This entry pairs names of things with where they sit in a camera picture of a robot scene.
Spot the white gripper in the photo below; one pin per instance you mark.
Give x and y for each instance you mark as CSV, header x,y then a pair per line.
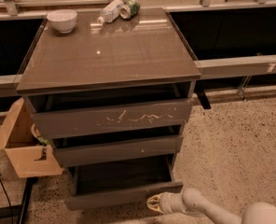
x,y
166,202

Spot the grey bottom drawer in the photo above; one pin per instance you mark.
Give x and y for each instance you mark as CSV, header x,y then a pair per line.
x,y
118,182

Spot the grey middle drawer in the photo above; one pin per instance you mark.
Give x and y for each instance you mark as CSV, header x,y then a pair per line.
x,y
118,146

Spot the grey drawer cabinet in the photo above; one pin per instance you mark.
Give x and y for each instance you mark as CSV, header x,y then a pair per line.
x,y
144,51

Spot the scratched grey top drawer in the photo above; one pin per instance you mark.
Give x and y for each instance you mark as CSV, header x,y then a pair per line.
x,y
107,111

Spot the open cardboard box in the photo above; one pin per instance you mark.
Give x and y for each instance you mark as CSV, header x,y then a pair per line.
x,y
27,157

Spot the green drink can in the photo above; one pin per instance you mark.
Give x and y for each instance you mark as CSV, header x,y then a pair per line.
x,y
129,10

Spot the clear plastic bottle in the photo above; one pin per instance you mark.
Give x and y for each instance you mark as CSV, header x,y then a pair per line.
x,y
110,12

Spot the grey metal railing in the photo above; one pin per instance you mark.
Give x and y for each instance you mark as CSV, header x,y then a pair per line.
x,y
209,69

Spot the white ceramic bowl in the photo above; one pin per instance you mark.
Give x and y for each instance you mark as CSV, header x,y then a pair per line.
x,y
63,20

